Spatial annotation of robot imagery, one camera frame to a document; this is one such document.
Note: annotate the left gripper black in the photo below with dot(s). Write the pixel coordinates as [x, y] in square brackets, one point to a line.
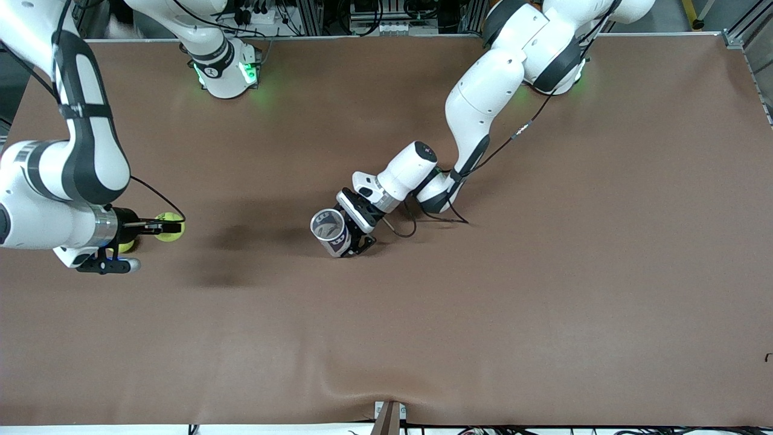
[366, 240]

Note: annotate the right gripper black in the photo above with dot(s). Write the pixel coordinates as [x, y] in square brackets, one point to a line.
[125, 220]

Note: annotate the yellow tennis ball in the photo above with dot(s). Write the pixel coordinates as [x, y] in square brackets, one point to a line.
[127, 246]
[169, 216]

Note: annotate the silver tennis ball can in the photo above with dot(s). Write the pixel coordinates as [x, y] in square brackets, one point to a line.
[329, 232]

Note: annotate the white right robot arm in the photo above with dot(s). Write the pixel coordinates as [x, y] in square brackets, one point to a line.
[42, 223]

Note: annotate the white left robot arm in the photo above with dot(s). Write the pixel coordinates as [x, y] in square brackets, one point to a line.
[483, 96]

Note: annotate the brown table mat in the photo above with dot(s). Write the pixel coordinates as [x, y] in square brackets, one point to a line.
[386, 332]

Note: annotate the white socket strip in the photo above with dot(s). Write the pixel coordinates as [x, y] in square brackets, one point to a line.
[398, 27]

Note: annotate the black electronics box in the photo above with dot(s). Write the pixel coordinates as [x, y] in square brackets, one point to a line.
[362, 7]

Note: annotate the white power strip black plugs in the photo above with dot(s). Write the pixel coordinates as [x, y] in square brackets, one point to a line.
[259, 15]

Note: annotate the yellow pole black base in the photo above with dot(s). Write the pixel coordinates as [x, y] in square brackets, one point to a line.
[697, 24]

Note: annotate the aluminium frame post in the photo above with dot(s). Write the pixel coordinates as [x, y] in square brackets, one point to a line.
[471, 15]
[309, 15]

